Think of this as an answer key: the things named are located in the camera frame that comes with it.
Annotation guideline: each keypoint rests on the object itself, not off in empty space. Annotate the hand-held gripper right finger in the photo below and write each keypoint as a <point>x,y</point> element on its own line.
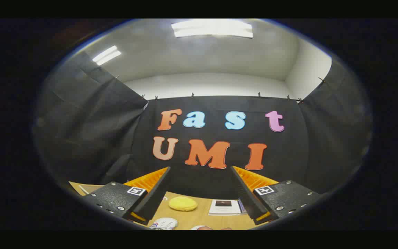
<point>245,197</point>

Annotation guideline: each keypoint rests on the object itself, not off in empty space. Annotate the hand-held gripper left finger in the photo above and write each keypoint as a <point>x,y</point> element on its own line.
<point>155,200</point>

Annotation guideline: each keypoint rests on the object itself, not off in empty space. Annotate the blue book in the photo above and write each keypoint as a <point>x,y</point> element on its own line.
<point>241,206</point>

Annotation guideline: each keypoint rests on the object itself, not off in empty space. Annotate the white book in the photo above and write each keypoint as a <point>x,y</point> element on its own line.
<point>225,210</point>

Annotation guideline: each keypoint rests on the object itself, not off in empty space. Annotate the yellow fluffy plush ball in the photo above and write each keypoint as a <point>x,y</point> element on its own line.
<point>182,204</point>

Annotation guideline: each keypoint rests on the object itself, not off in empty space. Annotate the row of black backdrop clips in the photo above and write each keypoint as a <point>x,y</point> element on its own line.
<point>300,100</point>

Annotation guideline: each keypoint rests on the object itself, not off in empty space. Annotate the ceiling light panel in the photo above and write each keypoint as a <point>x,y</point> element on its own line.
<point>212,29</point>
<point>106,55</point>

